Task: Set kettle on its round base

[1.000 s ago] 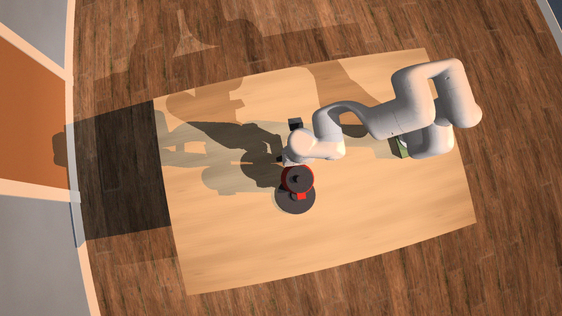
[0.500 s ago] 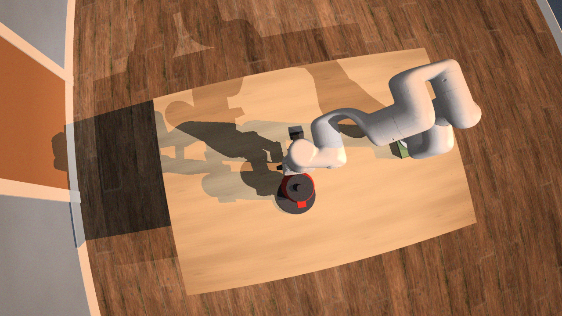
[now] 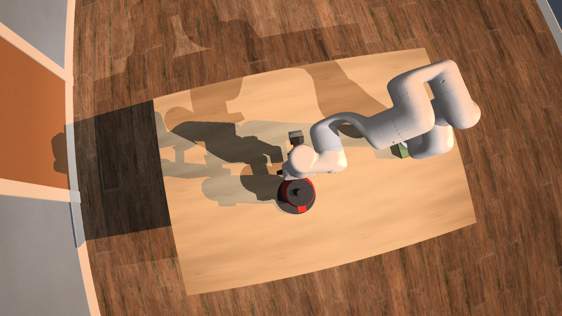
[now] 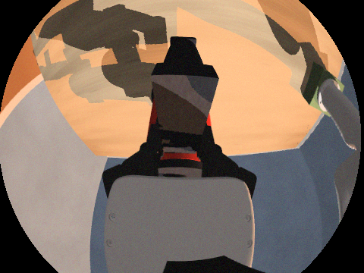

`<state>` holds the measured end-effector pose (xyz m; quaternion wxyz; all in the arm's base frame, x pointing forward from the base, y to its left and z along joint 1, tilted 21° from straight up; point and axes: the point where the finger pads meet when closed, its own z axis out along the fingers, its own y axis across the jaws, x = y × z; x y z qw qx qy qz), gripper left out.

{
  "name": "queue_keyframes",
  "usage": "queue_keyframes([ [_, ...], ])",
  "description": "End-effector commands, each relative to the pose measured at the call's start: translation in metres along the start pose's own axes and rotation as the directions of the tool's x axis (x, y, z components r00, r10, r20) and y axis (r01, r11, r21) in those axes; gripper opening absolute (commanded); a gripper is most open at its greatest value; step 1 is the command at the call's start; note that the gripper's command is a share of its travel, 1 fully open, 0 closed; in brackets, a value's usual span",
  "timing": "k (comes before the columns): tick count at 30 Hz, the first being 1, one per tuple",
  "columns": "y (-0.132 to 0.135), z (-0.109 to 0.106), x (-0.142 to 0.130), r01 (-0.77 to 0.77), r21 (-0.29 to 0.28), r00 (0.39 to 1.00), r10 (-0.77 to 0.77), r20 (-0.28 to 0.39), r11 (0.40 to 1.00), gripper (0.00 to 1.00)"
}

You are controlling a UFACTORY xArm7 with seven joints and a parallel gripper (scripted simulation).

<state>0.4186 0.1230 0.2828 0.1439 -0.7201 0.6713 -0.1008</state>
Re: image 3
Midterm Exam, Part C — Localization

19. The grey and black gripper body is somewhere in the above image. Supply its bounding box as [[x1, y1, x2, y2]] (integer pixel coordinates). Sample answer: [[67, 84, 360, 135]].
[[282, 169, 315, 180]]

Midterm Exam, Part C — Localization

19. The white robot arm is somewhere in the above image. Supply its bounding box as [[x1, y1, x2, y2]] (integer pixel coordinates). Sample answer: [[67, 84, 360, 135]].
[[282, 59, 481, 178]]

